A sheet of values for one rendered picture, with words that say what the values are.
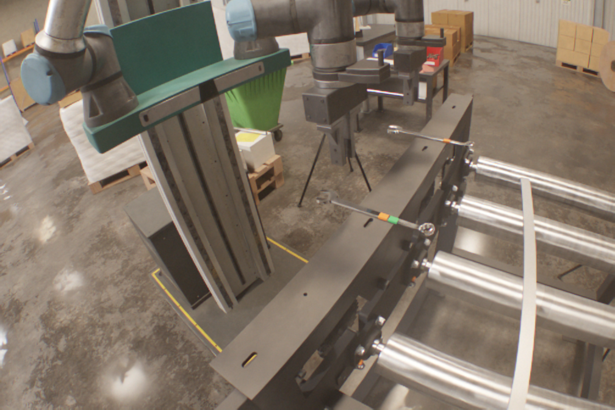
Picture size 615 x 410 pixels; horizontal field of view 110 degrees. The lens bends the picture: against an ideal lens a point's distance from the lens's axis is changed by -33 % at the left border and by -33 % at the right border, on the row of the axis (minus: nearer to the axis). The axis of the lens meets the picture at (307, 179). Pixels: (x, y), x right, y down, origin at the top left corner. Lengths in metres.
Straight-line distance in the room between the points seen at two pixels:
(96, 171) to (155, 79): 3.00
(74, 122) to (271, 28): 3.39
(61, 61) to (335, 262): 0.63
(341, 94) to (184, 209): 0.81
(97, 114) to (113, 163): 3.07
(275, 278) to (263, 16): 1.37
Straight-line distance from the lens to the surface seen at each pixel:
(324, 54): 0.49
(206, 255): 1.33
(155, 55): 0.98
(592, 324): 0.97
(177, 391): 1.89
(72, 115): 3.75
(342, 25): 0.49
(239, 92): 3.04
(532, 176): 1.36
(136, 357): 2.12
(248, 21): 0.49
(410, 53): 0.79
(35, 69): 0.69
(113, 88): 0.80
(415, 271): 0.93
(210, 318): 1.62
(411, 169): 0.78
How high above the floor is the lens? 1.59
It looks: 34 degrees down
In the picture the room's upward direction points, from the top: 9 degrees counter-clockwise
